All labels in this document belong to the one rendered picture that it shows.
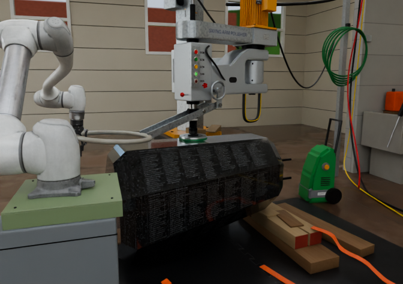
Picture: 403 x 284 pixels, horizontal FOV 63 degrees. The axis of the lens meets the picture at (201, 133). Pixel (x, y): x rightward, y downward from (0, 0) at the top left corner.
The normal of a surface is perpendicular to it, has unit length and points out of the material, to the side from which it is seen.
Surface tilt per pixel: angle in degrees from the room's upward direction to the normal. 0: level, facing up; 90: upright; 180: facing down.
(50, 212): 90
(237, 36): 90
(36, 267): 90
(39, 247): 90
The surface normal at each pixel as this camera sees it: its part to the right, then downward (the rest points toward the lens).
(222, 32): 0.62, 0.13
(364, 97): 0.29, 0.15
